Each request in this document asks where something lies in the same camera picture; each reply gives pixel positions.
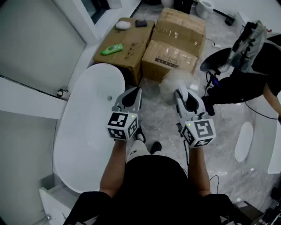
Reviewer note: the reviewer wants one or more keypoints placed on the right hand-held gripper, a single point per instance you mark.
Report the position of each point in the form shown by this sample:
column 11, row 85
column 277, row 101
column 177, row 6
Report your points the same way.
column 202, row 129

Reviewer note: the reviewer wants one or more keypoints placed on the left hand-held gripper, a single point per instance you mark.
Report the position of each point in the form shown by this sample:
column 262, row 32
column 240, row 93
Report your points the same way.
column 118, row 120

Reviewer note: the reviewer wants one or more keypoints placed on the white oval bathtub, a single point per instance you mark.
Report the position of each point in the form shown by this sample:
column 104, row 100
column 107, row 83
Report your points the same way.
column 87, row 131

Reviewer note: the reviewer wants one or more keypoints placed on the person's left forearm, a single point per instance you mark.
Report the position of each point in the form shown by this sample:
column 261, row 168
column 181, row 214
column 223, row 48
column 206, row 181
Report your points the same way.
column 114, row 167

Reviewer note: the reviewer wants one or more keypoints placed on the person's right forearm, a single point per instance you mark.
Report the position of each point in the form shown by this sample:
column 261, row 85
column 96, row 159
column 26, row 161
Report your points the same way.
column 198, row 171

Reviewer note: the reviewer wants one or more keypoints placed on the person's left black shoe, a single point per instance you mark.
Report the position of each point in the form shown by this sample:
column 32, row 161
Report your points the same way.
column 139, row 131

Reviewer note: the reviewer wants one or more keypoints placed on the person's black shoe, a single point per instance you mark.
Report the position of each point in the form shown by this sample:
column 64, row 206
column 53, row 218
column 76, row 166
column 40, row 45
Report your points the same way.
column 156, row 147
column 139, row 131

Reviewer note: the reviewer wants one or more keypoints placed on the person's beige trousers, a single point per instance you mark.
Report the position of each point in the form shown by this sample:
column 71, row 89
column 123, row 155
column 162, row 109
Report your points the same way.
column 137, row 151

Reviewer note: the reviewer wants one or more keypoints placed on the black round chair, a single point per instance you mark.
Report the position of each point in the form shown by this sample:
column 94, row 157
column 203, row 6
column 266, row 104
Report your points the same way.
column 216, row 59

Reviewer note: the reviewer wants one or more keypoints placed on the green detergent bottle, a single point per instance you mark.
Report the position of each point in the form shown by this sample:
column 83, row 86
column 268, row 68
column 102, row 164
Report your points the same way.
column 112, row 49

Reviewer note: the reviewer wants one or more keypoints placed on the person's right black shoe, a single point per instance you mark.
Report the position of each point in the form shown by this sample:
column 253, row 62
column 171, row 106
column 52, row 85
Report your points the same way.
column 156, row 147

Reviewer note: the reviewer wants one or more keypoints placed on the plain brown cardboard box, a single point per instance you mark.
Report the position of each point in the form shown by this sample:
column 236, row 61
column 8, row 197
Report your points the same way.
column 131, row 39

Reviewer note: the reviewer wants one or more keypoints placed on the white power strip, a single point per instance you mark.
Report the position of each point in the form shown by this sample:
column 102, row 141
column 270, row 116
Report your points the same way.
column 217, row 45

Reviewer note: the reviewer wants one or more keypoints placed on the paper roll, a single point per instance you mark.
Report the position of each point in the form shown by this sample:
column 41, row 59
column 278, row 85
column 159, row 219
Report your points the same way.
column 62, row 93

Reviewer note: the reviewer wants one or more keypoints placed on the tape-wrapped brown cardboard box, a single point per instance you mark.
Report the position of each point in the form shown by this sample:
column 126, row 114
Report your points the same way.
column 175, row 33

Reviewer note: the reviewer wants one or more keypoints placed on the dark square pouch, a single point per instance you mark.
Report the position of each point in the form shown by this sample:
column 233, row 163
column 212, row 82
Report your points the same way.
column 141, row 23

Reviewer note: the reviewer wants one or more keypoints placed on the grey and black backpack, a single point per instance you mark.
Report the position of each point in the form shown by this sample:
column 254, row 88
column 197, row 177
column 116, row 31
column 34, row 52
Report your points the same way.
column 248, row 46

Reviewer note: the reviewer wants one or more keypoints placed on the person's black shirt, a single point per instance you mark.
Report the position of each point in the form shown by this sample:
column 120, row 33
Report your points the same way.
column 153, row 186

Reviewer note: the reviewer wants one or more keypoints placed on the black stand base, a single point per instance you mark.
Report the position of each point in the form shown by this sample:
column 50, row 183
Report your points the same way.
column 229, row 20

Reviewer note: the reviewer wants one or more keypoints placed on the white round vessel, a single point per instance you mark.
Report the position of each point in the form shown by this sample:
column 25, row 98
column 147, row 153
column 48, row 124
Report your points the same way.
column 168, row 4

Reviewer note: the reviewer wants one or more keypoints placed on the white drawer unit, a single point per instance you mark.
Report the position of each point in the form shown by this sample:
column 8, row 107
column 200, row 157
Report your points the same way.
column 52, row 202

